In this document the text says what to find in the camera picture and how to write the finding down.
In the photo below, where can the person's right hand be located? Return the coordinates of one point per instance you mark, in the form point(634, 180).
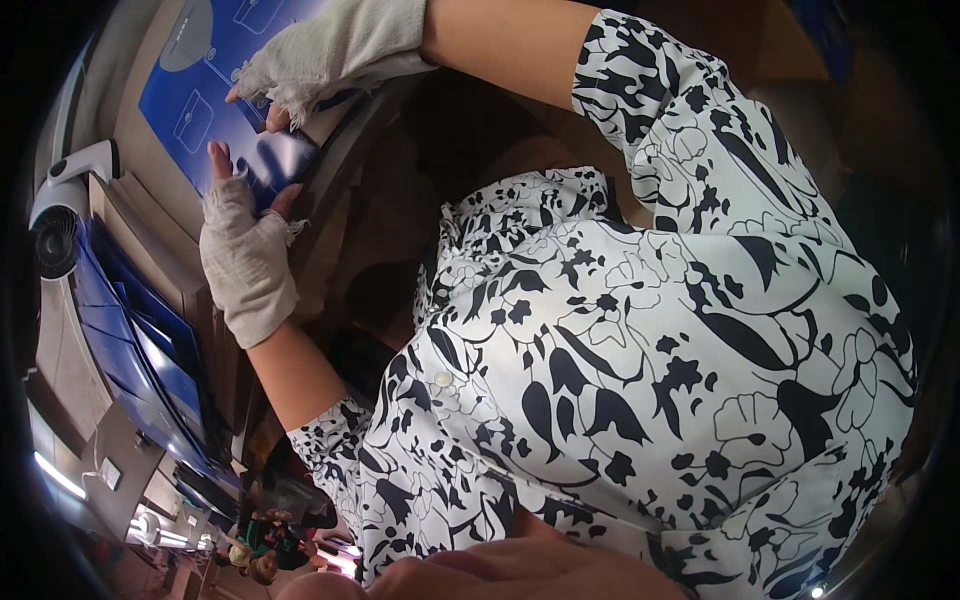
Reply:
point(322, 52)

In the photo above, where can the person's body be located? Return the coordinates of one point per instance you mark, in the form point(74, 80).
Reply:
point(637, 360)

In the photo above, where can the blue printed carton sheet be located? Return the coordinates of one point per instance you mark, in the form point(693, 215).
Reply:
point(187, 67)

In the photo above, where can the stack of blue carton sheets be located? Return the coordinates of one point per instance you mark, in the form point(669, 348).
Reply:
point(142, 352)

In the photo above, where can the white desk fan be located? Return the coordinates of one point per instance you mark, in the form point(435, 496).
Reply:
point(64, 217)

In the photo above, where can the person's left hand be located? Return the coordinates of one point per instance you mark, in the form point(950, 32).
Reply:
point(244, 262)

